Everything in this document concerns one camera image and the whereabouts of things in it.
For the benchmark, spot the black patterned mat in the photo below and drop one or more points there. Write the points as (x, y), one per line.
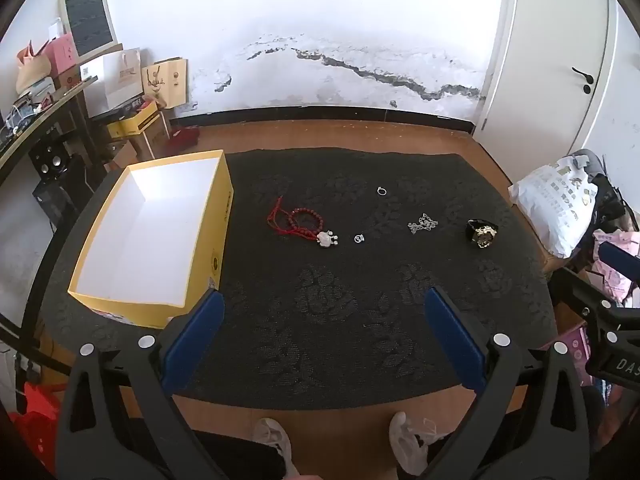
(350, 310)

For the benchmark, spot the red plastic bag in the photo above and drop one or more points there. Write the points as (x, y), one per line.
(37, 425)

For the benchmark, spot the flat yellow black box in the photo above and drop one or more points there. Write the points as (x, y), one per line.
(132, 122)

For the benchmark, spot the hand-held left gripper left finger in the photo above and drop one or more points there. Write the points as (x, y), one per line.
(192, 340)

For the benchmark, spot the pink box on shelf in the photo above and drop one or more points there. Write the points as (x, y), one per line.
(62, 52)

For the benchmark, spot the black computer case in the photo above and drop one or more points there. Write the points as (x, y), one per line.
(60, 195)

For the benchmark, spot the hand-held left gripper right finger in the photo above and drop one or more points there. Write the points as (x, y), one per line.
(457, 340)

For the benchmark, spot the white framed dark board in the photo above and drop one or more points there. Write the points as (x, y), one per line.
(89, 20)

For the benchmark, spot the pile of pink packets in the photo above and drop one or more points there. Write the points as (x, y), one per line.
(620, 285)

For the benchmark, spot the white paper bag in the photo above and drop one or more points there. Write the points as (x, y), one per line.
(117, 82)

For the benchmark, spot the yellow cardboard box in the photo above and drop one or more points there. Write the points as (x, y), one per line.
(150, 240)

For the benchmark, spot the red cloth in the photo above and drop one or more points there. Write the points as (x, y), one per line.
(184, 136)

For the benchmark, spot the black desk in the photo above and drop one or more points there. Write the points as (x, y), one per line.
(45, 115)

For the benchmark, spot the white shoe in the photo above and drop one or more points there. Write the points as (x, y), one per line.
(407, 440)
(272, 437)

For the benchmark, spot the white printed plastic bag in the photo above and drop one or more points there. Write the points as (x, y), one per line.
(555, 205)

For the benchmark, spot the black speaker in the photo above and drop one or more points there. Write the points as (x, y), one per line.
(50, 160)

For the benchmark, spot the brown paper bag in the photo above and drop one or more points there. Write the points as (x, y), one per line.
(167, 82)

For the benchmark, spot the pink carton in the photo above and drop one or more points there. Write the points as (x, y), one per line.
(572, 355)

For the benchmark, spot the black gold wristwatch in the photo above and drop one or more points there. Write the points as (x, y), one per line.
(482, 233)

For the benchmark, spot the white door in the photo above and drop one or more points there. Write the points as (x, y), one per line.
(555, 35)

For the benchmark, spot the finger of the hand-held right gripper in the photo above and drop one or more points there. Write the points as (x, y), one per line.
(580, 290)
(620, 260)

